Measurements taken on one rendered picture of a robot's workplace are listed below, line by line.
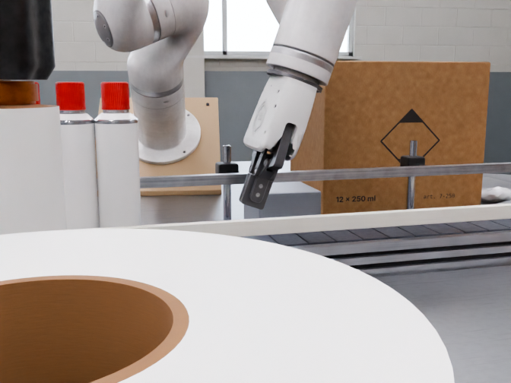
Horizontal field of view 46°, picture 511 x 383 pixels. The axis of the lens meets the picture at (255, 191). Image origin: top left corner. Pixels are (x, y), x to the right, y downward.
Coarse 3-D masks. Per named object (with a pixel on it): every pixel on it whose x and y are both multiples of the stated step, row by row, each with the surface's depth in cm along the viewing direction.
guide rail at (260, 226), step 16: (432, 208) 81; (448, 208) 81; (464, 208) 82; (480, 208) 82; (496, 208) 83; (160, 224) 72; (176, 224) 72; (192, 224) 72; (208, 224) 73; (224, 224) 73; (240, 224) 74; (256, 224) 74; (272, 224) 75; (288, 224) 75; (304, 224) 76; (320, 224) 77; (336, 224) 77; (352, 224) 78; (368, 224) 78; (384, 224) 79; (400, 224) 80; (416, 224) 80
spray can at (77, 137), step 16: (64, 96) 69; (80, 96) 70; (64, 112) 70; (80, 112) 71; (64, 128) 69; (80, 128) 70; (64, 144) 70; (80, 144) 70; (64, 160) 70; (80, 160) 70; (64, 176) 70; (80, 176) 71; (96, 176) 73; (80, 192) 71; (96, 192) 73; (80, 208) 71; (96, 208) 73; (80, 224) 71; (96, 224) 73
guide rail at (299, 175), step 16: (144, 176) 79; (160, 176) 79; (176, 176) 79; (192, 176) 79; (208, 176) 80; (224, 176) 80; (240, 176) 81; (288, 176) 83; (304, 176) 83; (320, 176) 84; (336, 176) 85; (352, 176) 85; (368, 176) 86; (384, 176) 86; (400, 176) 87
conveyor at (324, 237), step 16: (432, 224) 87; (448, 224) 87; (464, 224) 87; (480, 224) 87; (496, 224) 87; (272, 240) 78; (288, 240) 78; (304, 240) 79; (320, 240) 78; (336, 240) 78; (352, 240) 79; (368, 240) 79
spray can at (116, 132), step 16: (112, 96) 71; (128, 96) 72; (112, 112) 71; (128, 112) 72; (96, 128) 71; (112, 128) 70; (128, 128) 71; (96, 144) 72; (112, 144) 71; (128, 144) 71; (112, 160) 71; (128, 160) 72; (112, 176) 71; (128, 176) 72; (112, 192) 72; (128, 192) 72; (112, 208) 72; (128, 208) 73; (112, 224) 72; (128, 224) 73
